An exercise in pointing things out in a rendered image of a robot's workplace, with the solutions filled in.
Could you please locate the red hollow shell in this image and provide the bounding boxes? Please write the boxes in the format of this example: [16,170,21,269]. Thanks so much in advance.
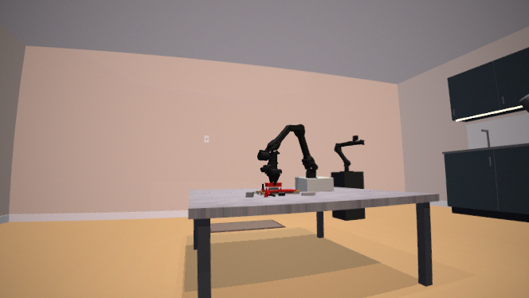
[265,182,282,187]

